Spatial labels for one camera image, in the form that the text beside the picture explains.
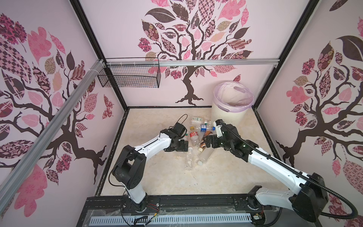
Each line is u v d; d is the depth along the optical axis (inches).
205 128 39.5
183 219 27.5
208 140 28.0
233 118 35.2
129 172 17.8
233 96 39.9
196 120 41.0
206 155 35.9
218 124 27.5
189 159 35.3
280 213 27.5
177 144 30.0
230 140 23.4
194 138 39.5
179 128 28.3
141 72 37.3
